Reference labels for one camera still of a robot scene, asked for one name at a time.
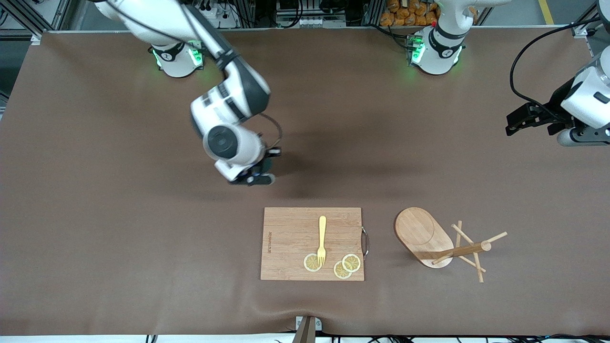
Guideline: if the wooden mug tree rack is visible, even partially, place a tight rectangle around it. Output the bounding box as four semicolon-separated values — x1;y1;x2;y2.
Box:
394;206;508;283

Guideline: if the wooden cutting board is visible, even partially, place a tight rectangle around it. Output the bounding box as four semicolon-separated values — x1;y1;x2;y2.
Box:
260;207;370;282

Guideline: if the yellow plastic fork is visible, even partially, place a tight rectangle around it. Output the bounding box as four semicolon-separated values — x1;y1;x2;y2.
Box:
317;215;328;266

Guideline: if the white power strip with plugs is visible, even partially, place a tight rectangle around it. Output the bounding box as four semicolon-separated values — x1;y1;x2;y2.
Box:
198;0;240;29

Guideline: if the white socket strip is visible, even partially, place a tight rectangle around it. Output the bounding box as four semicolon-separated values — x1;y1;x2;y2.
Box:
296;17;347;28

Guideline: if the brown table mat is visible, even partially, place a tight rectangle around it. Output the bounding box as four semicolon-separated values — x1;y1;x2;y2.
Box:
0;26;610;336

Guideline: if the orange snack packets pile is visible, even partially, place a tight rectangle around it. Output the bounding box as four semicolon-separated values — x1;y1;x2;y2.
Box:
380;0;441;27

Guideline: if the black control box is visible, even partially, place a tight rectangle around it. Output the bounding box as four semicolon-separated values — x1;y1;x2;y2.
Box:
276;0;348;17

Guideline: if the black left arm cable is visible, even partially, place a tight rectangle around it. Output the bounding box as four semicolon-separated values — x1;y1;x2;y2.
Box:
509;17;603;120

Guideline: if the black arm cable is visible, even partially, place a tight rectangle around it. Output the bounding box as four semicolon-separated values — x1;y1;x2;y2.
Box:
509;17;603;120
260;112;283;153

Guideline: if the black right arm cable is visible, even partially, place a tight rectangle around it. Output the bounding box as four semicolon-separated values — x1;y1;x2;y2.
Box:
260;112;283;153

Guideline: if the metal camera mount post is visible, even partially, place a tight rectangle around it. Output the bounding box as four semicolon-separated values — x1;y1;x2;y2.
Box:
292;315;323;343

